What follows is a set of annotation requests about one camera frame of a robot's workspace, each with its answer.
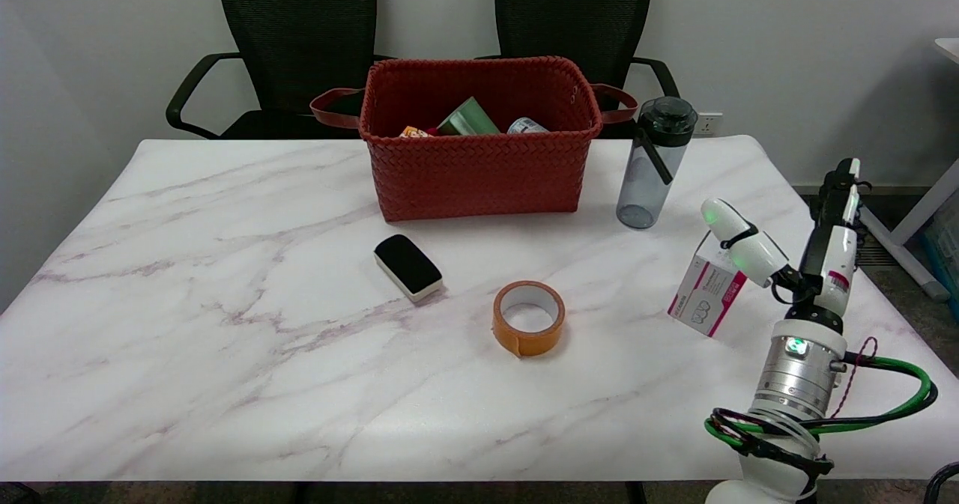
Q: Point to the black mesh office chair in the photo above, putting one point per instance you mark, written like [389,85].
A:
[573,17]
[300,32]

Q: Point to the black whiteboard eraser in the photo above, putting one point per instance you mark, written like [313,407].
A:
[407,264]

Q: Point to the white and pink paper box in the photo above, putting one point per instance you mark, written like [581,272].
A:
[700,302]

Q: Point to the blue storage bin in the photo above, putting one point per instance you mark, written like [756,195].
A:
[945,257]

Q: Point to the orange snack packet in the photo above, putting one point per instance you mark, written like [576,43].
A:
[413,132]

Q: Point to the white wall socket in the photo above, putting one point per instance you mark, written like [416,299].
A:
[709,123]

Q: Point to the red woven basket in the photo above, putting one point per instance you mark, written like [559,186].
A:
[479,167]

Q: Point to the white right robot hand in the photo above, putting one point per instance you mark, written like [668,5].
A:
[753,253]

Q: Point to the green carton box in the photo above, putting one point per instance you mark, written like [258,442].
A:
[468,120]

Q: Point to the grey water bottle black lid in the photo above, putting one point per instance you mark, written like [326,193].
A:
[648,174]

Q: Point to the white desk frame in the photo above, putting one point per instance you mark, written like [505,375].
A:
[918,223]

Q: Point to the silver tin can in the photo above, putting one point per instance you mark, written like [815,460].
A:
[527,126]

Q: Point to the orange tape roll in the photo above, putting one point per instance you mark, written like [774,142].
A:
[524,339]

